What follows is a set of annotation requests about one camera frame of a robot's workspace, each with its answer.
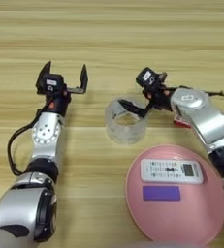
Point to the purple rectangular block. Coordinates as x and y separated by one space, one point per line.
161 193

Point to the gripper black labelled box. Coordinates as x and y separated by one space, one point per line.
147 77
53 84

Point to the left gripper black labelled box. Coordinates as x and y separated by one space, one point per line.
53 84

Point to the white remote control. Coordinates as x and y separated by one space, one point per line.
162 171

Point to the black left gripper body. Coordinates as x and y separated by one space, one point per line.
57 105

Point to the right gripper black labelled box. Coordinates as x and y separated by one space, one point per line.
147 77

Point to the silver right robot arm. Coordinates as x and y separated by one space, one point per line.
210 126

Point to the clear packing tape roll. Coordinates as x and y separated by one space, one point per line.
126 134

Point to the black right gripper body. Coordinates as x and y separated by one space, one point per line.
160 97

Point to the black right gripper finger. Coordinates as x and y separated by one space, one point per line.
134 109
162 77

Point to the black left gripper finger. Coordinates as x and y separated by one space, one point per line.
44 72
84 79

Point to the pink round plate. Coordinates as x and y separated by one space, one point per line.
181 219

